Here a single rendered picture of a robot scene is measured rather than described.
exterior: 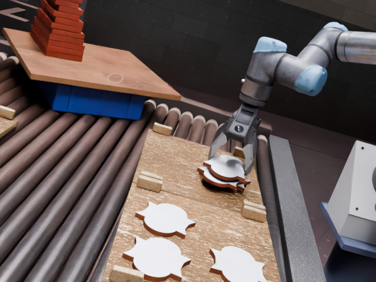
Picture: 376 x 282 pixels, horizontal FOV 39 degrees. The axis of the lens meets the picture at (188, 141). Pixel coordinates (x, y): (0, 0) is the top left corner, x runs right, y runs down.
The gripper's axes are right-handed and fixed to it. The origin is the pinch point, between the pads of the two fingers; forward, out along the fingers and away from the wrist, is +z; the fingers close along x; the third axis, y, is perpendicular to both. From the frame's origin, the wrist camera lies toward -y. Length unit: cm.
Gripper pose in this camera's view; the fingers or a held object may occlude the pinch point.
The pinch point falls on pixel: (227, 166)
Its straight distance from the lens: 143.2
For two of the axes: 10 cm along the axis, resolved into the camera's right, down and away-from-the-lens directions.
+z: -2.9, 9.0, 3.3
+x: -9.1, -3.7, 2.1
